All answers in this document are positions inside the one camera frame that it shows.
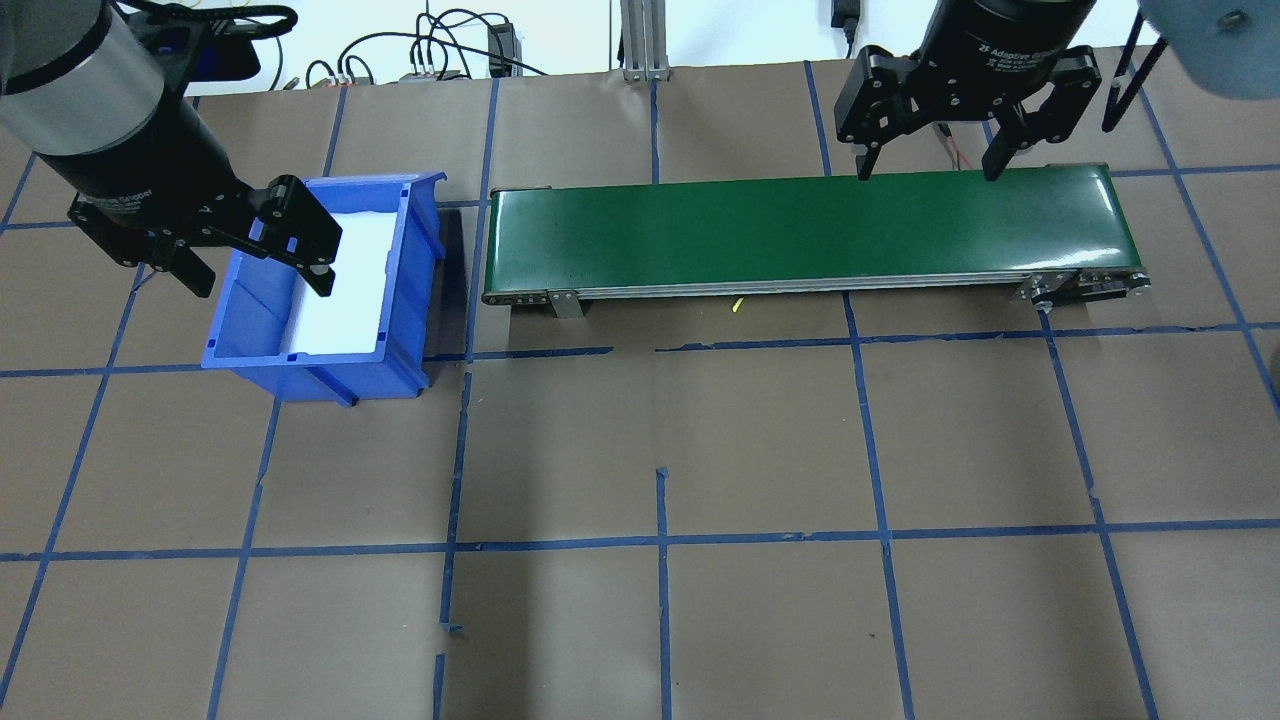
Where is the white foam bin liner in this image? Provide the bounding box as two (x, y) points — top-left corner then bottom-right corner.
(290, 210), (399, 359)

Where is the blue plastic storage bin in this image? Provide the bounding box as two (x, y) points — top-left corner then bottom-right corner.
(202, 172), (446, 408)

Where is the green conveyor belt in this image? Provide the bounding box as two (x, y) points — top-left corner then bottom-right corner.
(482, 163), (1153, 319)

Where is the white desk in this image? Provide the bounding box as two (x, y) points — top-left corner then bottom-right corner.
(190, 0), (936, 96)

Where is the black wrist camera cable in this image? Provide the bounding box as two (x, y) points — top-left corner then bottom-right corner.
(1100, 15), (1173, 133)

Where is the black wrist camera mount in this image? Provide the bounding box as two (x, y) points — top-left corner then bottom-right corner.
(120, 20), (263, 86)

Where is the aluminium profile post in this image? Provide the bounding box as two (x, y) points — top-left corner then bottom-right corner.
(620, 0), (669, 81)

